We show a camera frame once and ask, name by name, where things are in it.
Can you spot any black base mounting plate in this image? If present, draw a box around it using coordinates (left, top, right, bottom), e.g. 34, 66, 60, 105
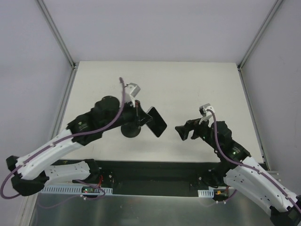
71, 159, 253, 196

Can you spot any left aluminium frame post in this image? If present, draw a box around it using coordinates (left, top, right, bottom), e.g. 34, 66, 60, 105
36, 0, 79, 70

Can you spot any right aluminium frame post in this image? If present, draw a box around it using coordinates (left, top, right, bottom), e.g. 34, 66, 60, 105
237, 0, 284, 71

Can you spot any left white cable duct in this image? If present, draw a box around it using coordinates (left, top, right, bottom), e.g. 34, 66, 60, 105
40, 185, 113, 195

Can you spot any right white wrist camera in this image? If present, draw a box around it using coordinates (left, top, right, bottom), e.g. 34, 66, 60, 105
199, 103, 215, 125

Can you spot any black round phone stand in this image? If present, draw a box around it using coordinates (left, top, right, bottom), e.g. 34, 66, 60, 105
120, 125, 141, 138

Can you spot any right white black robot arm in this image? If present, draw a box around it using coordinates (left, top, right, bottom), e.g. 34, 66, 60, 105
175, 119, 301, 226

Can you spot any white cable duct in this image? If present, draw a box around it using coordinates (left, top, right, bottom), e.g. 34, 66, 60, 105
198, 189, 214, 198
40, 185, 113, 195

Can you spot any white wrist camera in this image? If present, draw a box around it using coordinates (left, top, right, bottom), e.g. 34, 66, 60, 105
122, 83, 141, 107
199, 103, 215, 125

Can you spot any right white cable duct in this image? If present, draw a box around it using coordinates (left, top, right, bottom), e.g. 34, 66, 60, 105
198, 189, 214, 198

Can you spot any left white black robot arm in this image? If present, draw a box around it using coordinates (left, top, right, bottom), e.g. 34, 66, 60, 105
6, 96, 160, 196

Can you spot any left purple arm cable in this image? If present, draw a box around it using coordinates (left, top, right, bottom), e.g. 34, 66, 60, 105
0, 76, 127, 209

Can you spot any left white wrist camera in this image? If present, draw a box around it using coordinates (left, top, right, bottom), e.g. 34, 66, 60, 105
122, 83, 141, 107

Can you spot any black smartphone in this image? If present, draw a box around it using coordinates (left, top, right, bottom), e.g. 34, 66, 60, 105
147, 107, 167, 137

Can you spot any aluminium frame post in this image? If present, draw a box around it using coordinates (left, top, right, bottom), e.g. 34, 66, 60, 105
36, 0, 79, 70
237, 0, 284, 71

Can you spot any aluminium front rail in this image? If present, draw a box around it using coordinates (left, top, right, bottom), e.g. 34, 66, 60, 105
267, 170, 282, 182

